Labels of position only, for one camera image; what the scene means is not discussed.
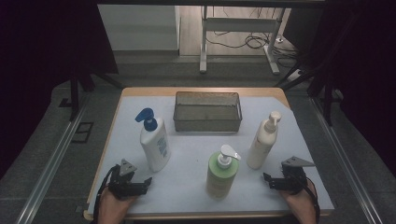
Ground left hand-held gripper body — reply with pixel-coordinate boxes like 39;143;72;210
106;158;148;201

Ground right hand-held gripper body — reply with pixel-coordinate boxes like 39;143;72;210
279;156;317;196

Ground cream pump bottle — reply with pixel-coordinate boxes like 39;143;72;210
246;110;283;171

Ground white bottle with blue pump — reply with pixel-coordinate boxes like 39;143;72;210
134;107;172;174

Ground green pump bottle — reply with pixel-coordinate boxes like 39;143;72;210
205;144;242;201

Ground metal mesh basket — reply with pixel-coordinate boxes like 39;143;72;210
173;91;243;133

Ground person's left hand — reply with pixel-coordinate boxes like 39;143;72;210
98;187;138;219

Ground person's right hand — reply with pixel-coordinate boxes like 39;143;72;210
278;181;317;217

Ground pale blue table mat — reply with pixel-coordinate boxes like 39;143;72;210
87;95;335;217

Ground black tripod legs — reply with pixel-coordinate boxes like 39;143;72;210
274;55;339;127

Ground black stand legs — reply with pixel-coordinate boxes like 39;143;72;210
68;70;125;122

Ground white power strip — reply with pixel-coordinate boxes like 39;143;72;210
288;69;305;84

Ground dark curtain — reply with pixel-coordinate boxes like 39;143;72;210
0;0;120;180
281;0;396;178

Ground white cabinet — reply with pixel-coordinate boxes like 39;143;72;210
97;4;181;51

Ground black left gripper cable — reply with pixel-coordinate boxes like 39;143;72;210
92;164;120;224

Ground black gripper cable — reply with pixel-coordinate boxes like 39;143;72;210
305;176;321;224
92;164;120;224

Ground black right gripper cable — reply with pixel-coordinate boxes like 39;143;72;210
305;176;321;224

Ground aluminium floor rail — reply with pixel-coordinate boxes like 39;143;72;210
15;92;92;224
309;96;384;224

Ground black floor cables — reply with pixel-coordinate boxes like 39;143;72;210
205;7;302;69

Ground white metal stand frame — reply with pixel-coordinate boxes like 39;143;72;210
199;6;286;76

